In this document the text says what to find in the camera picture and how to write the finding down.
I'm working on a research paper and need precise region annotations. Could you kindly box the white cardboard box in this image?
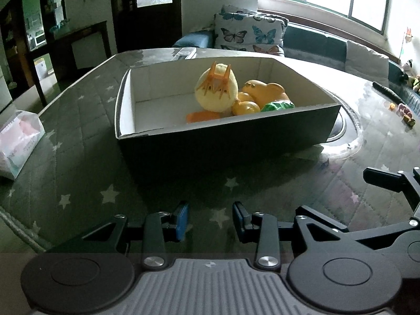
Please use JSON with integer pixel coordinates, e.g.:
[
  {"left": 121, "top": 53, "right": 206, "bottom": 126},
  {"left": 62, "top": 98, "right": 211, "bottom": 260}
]
[{"left": 114, "top": 55, "right": 343, "bottom": 175}]

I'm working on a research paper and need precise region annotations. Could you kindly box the yellow toy egg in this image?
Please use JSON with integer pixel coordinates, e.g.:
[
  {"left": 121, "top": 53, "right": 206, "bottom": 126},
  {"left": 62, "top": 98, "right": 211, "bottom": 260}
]
[{"left": 231, "top": 100, "right": 262, "bottom": 117}]

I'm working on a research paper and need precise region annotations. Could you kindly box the white remote control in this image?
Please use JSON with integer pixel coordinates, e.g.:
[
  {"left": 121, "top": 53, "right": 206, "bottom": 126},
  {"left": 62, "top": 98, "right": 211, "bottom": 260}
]
[{"left": 173, "top": 47, "right": 197, "bottom": 60}]

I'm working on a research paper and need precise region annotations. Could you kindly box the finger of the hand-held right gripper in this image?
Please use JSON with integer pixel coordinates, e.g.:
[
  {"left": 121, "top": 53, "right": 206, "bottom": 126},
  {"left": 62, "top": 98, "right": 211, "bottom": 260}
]
[
  {"left": 348, "top": 218, "right": 420, "bottom": 253},
  {"left": 363, "top": 167, "right": 420, "bottom": 219}
]

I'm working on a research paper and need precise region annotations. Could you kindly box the round metal table plate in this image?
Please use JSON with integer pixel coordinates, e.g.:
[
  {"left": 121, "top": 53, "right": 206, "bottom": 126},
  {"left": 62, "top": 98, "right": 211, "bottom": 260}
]
[{"left": 328, "top": 113, "right": 348, "bottom": 144}]

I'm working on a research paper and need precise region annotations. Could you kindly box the dark wooden door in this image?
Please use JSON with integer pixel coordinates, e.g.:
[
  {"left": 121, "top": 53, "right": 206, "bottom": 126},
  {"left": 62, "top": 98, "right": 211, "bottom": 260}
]
[{"left": 109, "top": 0, "right": 183, "bottom": 53}]

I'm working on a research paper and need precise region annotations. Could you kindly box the orange plastic toy stool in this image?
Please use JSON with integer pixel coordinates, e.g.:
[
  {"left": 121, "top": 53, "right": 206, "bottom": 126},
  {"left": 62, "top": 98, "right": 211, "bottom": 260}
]
[{"left": 198, "top": 61, "right": 232, "bottom": 98}]

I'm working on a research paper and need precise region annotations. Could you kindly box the tissue pack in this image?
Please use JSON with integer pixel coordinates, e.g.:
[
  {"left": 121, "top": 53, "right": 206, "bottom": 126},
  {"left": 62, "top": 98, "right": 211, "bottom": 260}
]
[{"left": 0, "top": 109, "right": 46, "bottom": 181}]

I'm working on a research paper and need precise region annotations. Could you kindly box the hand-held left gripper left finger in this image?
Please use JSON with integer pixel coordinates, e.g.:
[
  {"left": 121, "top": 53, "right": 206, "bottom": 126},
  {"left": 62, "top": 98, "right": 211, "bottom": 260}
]
[{"left": 80, "top": 201, "right": 190, "bottom": 270}]

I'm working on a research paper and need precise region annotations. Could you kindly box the small colourful toy car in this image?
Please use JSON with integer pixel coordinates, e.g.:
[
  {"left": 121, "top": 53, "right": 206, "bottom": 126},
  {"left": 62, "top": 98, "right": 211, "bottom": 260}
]
[{"left": 397, "top": 103, "right": 417, "bottom": 127}]

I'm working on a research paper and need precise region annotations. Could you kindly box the dark wooden cabinet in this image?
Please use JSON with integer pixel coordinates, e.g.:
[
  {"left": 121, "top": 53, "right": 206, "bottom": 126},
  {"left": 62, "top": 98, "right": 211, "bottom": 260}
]
[{"left": 0, "top": 0, "right": 68, "bottom": 86}]

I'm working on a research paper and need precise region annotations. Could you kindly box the butterfly print pillow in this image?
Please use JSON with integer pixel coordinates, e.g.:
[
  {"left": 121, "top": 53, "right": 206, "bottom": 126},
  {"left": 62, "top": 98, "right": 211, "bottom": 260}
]
[
  {"left": 220, "top": 4, "right": 290, "bottom": 27},
  {"left": 213, "top": 12, "right": 286, "bottom": 56}
]

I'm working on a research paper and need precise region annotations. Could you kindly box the blue sofa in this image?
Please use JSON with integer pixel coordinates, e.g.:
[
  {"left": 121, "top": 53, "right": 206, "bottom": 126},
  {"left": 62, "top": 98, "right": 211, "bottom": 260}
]
[{"left": 172, "top": 22, "right": 420, "bottom": 103}]

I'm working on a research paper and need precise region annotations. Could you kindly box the yellow fuzzy ball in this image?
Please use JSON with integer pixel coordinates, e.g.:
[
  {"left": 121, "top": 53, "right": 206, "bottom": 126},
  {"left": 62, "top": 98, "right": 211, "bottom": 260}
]
[{"left": 195, "top": 63, "right": 239, "bottom": 112}]

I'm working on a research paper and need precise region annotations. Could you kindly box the orange toy piece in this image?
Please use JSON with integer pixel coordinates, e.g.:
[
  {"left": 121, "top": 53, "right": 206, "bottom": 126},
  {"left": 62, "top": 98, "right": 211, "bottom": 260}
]
[{"left": 186, "top": 111, "right": 221, "bottom": 124}]

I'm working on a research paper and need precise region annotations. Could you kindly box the black white plush toy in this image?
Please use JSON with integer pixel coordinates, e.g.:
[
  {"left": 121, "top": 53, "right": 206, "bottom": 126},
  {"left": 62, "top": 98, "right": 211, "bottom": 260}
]
[{"left": 398, "top": 59, "right": 415, "bottom": 83}]

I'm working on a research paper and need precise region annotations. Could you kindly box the black marker pen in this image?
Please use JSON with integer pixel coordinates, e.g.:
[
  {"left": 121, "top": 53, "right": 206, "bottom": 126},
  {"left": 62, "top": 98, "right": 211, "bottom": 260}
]
[{"left": 372, "top": 81, "right": 412, "bottom": 105}]

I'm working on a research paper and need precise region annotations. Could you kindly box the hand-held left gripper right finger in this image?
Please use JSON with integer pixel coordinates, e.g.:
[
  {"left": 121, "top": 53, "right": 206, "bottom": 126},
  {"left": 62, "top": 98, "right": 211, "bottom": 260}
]
[{"left": 232, "top": 201, "right": 350, "bottom": 271}]

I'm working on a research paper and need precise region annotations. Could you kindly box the yellow toy duck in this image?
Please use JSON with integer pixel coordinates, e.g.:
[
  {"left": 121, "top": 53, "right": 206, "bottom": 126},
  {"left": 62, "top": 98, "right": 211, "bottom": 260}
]
[{"left": 237, "top": 79, "right": 293, "bottom": 106}]

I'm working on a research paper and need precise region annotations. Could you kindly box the white sofa cushion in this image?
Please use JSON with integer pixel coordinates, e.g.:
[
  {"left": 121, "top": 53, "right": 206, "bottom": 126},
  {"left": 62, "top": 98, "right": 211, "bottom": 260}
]
[{"left": 343, "top": 39, "right": 391, "bottom": 80}]

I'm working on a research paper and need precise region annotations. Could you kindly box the dark wooden side table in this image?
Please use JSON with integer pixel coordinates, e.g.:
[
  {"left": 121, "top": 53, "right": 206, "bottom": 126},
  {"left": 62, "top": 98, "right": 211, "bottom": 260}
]
[{"left": 28, "top": 20, "right": 112, "bottom": 107}]

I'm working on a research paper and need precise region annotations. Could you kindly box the green toy vegetable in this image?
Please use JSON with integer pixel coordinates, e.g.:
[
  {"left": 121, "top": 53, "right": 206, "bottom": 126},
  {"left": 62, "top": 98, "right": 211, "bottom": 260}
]
[{"left": 260, "top": 101, "right": 296, "bottom": 113}]

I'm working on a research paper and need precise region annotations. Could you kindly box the white storage bin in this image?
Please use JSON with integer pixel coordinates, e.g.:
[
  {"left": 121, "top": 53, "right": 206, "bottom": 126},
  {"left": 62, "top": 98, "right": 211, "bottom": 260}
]
[{"left": 32, "top": 57, "right": 50, "bottom": 83}]

